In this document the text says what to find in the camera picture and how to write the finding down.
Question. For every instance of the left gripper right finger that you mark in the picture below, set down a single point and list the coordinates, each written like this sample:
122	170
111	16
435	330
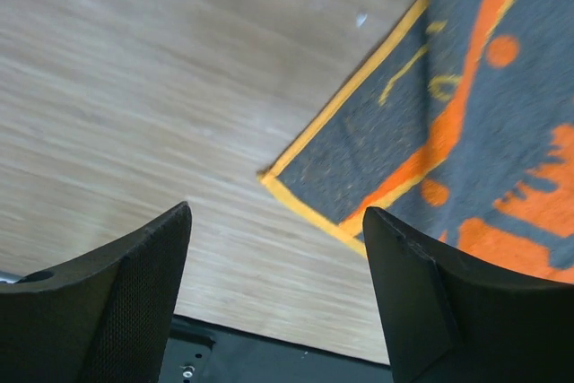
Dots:
450	317

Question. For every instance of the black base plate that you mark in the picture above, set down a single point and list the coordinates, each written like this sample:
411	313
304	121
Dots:
198	351

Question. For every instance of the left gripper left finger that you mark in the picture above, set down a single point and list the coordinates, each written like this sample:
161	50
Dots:
101	317

